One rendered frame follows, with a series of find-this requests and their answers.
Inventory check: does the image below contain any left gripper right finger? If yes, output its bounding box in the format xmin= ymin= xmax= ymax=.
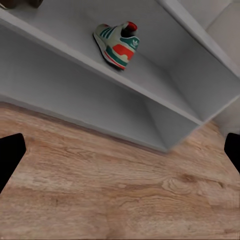
xmin=224 ymin=133 xmax=240 ymax=173

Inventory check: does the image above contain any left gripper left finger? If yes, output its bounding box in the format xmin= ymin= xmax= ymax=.
xmin=0 ymin=133 xmax=26 ymax=193

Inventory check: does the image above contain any gym shoe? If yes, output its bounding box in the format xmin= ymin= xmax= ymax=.
xmin=93 ymin=21 xmax=140 ymax=70

